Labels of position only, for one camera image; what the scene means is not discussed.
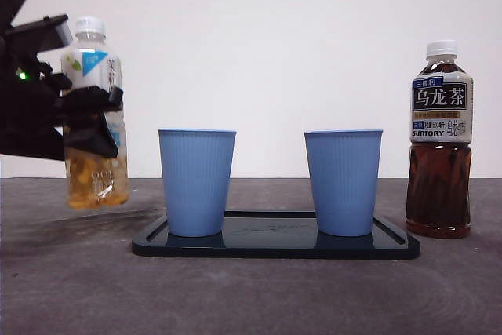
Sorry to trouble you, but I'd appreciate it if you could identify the pale jasmine oolong tea bottle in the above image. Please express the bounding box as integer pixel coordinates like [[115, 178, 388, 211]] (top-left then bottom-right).
[[60, 16, 129, 210]]

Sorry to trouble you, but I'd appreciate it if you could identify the dark oolong tea bottle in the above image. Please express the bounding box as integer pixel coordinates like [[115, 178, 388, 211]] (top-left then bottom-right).
[[405, 39, 475, 240]]

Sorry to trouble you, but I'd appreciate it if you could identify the blue ribbed plastic cup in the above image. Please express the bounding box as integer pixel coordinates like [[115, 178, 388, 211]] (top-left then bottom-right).
[[304, 129, 384, 238], [157, 128, 238, 238]]

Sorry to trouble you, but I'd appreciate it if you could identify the dark teal rectangular tray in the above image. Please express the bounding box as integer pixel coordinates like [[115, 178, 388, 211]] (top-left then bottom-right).
[[131, 210, 422, 260]]

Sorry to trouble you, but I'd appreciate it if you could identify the left wrist grey camera box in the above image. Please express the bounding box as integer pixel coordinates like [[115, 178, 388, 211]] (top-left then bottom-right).
[[5, 14, 75, 53]]

